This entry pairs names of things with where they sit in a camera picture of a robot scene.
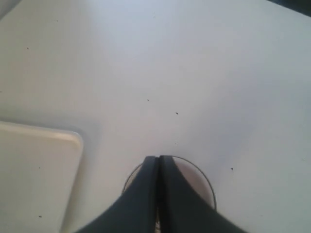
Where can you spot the white rectangular tray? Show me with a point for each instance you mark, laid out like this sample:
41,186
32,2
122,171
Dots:
38,167

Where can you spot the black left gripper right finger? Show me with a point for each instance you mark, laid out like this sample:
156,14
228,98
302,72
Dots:
181,209

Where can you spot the clear plastic shaker lid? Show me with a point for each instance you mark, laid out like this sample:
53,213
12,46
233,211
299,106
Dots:
198,180

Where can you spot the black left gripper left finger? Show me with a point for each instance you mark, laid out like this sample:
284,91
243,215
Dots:
135,210

